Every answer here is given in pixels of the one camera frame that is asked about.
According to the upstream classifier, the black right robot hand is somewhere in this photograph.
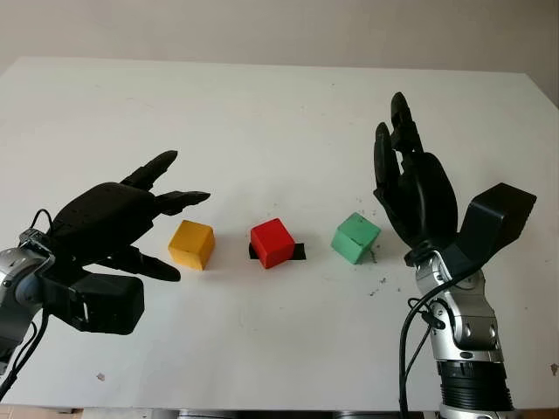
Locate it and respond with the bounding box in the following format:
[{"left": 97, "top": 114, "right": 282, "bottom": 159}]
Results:
[{"left": 372, "top": 91, "right": 460, "bottom": 267}]

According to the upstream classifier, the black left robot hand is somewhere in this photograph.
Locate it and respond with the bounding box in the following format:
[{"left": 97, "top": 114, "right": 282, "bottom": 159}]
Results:
[{"left": 45, "top": 150, "right": 212, "bottom": 283}]

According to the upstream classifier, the green wooden cube block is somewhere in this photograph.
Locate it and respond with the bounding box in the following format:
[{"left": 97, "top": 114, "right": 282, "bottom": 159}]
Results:
[{"left": 330, "top": 212, "right": 383, "bottom": 265}]

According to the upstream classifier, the yellow wooden cube block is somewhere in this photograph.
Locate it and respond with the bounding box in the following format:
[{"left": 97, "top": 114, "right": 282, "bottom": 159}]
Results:
[{"left": 168, "top": 219, "right": 217, "bottom": 271}]

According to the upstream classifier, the red wooden cube block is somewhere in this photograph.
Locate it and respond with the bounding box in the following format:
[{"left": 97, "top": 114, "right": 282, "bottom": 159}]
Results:
[{"left": 250, "top": 217, "right": 295, "bottom": 270}]

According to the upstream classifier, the black tape strip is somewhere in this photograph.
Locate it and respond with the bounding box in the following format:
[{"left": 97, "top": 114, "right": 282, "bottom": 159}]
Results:
[{"left": 247, "top": 241, "right": 307, "bottom": 262}]

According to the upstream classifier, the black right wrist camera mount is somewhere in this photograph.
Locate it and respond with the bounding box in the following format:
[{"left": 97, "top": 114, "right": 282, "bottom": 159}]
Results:
[{"left": 452, "top": 182, "right": 538, "bottom": 283}]

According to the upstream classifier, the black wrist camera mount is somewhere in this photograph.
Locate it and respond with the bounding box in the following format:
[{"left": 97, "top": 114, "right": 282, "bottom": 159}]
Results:
[
  {"left": 452, "top": 182, "right": 538, "bottom": 283},
  {"left": 41, "top": 269, "right": 146, "bottom": 337}
]

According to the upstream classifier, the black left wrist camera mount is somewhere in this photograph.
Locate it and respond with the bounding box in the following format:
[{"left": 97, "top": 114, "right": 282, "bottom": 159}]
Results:
[{"left": 41, "top": 269, "right": 146, "bottom": 337}]

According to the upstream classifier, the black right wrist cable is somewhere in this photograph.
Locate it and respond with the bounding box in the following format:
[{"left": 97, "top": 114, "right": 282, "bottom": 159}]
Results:
[{"left": 398, "top": 269, "right": 482, "bottom": 415}]

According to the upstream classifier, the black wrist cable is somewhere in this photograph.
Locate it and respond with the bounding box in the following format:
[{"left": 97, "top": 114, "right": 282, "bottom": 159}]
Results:
[
  {"left": 0, "top": 208, "right": 54, "bottom": 396},
  {"left": 398, "top": 269, "right": 482, "bottom": 415}
]

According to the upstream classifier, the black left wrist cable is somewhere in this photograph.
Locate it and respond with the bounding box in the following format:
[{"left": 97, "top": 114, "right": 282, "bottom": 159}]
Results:
[{"left": 0, "top": 208, "right": 54, "bottom": 396}]

